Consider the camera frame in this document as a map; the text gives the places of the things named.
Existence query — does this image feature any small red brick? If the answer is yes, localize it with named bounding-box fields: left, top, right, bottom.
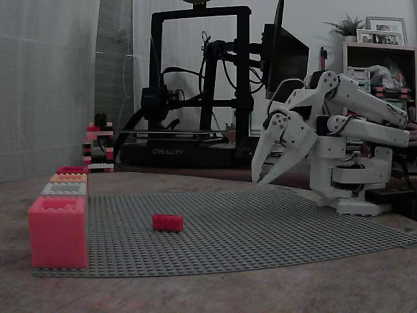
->
left=152, top=213, right=184, bottom=233

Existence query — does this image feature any black component with red blocks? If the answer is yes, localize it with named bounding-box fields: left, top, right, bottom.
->
left=371, top=86, right=412, bottom=101

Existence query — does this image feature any grey studded baseplate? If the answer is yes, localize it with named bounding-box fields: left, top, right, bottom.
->
left=31, top=185, right=417, bottom=278

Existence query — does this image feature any orange brick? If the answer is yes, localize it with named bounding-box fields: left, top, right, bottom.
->
left=48, top=173, right=89, bottom=185

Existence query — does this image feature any grey brick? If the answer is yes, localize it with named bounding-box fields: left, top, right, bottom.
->
left=40, top=182, right=89, bottom=198

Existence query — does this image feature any large pink brick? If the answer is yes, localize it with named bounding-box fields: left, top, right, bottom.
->
left=27, top=196, right=89, bottom=270

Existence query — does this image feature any black computer monitor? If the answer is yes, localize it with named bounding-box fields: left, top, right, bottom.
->
left=260, top=0, right=310, bottom=100

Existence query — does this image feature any clear plastic bag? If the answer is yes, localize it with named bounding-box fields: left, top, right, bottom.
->
left=367, top=64, right=408, bottom=89

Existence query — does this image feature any small potted green plant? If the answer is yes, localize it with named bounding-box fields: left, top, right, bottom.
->
left=324, top=12, right=366, bottom=43

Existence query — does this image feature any wooden shelf unit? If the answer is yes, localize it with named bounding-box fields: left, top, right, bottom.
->
left=341, top=41, right=417, bottom=157

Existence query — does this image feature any black Creality 3D printer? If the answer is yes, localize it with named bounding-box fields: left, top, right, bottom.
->
left=119, top=5, right=255, bottom=169

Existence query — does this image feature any black power strip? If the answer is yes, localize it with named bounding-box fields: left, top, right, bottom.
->
left=364, top=186, right=412, bottom=207

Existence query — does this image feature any white curtain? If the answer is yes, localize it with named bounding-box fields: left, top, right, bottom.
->
left=0, top=0, right=100, bottom=183

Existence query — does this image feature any small white picture frame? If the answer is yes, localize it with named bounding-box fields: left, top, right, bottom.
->
left=356, top=28, right=405, bottom=46

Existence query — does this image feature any large white picture frame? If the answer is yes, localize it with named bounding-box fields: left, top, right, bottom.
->
left=365, top=16, right=408, bottom=45

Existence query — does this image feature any Lego tower camera stand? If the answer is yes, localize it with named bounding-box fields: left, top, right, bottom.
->
left=81, top=113, right=115, bottom=173

